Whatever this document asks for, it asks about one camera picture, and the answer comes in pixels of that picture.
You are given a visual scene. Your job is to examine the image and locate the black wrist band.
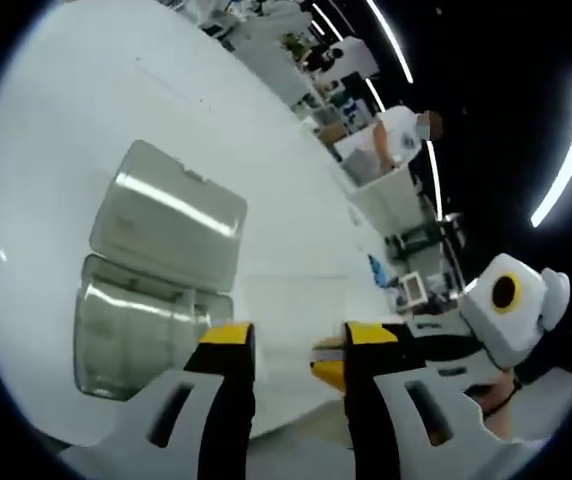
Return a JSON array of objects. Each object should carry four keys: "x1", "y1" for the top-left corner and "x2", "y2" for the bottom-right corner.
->
[{"x1": 483, "y1": 382, "x2": 523, "y2": 419}]

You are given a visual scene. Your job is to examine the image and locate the person's white shirt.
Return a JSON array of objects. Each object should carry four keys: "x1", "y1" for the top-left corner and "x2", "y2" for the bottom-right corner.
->
[{"x1": 508, "y1": 434, "x2": 560, "y2": 480}]

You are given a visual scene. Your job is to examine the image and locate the clear grey guide fixture box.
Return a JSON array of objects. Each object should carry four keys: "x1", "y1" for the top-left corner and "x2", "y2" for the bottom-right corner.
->
[{"x1": 73, "y1": 138, "x2": 250, "y2": 402}]

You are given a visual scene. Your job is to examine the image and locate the blue packet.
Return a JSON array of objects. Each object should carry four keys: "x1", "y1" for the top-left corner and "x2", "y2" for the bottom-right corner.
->
[{"x1": 368, "y1": 253, "x2": 398, "y2": 290}]

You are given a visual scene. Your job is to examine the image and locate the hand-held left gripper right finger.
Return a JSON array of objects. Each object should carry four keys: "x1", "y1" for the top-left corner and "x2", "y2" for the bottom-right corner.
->
[{"x1": 344, "y1": 322, "x2": 527, "y2": 480}]

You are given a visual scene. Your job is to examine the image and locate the grey partition screen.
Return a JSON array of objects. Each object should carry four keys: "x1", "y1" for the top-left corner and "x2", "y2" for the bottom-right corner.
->
[{"x1": 348, "y1": 164, "x2": 417, "y2": 241}]

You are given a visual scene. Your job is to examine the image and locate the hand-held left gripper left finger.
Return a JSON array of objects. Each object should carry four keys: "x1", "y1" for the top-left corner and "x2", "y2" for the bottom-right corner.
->
[{"x1": 60, "y1": 322, "x2": 258, "y2": 480}]

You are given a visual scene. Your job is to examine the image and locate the white framed screen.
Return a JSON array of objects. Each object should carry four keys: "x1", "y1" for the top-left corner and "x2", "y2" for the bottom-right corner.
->
[{"x1": 399, "y1": 272, "x2": 426, "y2": 307}]

